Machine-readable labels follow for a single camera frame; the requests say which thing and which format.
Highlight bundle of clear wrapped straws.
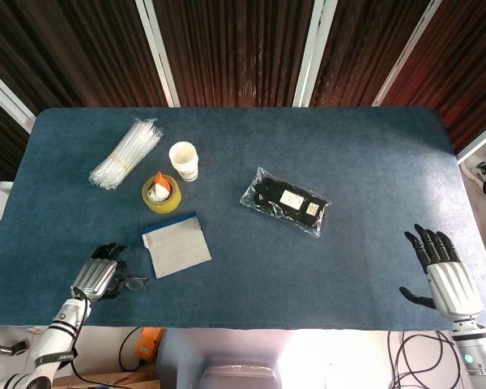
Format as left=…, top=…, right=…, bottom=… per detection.
left=88, top=117, right=164, bottom=190

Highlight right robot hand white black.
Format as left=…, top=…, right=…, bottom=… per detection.
left=399, top=224, right=485, bottom=323

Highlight blue glasses case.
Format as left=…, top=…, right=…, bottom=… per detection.
left=140, top=211, right=212, bottom=280

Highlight black cable tangle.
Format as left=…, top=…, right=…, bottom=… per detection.
left=386, top=330, right=463, bottom=389

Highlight white paper cup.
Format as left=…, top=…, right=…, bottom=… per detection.
left=168, top=141, right=199, bottom=182

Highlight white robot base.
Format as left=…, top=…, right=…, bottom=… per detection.
left=198, top=362, right=283, bottom=389

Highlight white frame post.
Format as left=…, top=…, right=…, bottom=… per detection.
left=135, top=0, right=181, bottom=108
left=293, top=0, right=339, bottom=108
left=455, top=117, right=486, bottom=165
left=0, top=60, right=36, bottom=134
left=372, top=0, right=445, bottom=107

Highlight black gloves in plastic bag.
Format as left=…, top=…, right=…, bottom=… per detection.
left=239, top=166, right=334, bottom=238

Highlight dark brown curtain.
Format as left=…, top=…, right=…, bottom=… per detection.
left=382, top=0, right=486, bottom=151
left=0, top=0, right=169, bottom=122
left=153, top=0, right=315, bottom=108
left=311, top=0, right=430, bottom=108

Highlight blue table cloth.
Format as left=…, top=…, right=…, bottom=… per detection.
left=0, top=106, right=486, bottom=331

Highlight black-framed eyeglasses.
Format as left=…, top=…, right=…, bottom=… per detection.
left=115, top=274, right=150, bottom=293

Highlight brown cardboard box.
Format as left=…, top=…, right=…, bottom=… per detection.
left=52, top=369, right=161, bottom=389

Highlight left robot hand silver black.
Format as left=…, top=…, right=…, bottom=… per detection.
left=69, top=242, right=127, bottom=303

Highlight yellow tape roll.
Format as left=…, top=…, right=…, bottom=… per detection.
left=141, top=173, right=183, bottom=213

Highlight orange white crumpled wrapper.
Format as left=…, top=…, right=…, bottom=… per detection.
left=148, top=171, right=174, bottom=203

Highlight orange device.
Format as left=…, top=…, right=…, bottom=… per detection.
left=135, top=327, right=165, bottom=361

